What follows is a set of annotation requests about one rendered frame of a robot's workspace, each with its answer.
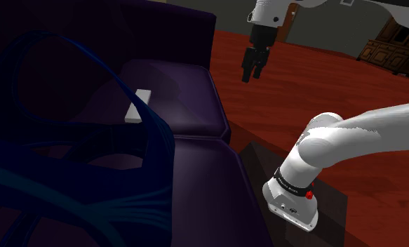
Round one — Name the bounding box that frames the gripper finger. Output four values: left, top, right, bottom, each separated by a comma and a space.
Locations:
253, 48, 271, 80
241, 46, 259, 84

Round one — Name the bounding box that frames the brown wooden door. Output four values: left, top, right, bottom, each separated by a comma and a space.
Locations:
276, 2, 300, 44

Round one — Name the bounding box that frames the dark purple sofa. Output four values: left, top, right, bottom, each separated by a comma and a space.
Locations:
0, 0, 274, 247

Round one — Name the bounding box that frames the white flat remote control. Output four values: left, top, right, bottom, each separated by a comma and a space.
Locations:
124, 88, 153, 124

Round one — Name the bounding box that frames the brown wooden cabinet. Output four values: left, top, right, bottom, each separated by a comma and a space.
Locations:
356, 16, 409, 78

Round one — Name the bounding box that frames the dark blue strap bag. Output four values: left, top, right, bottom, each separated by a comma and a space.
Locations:
0, 29, 176, 247

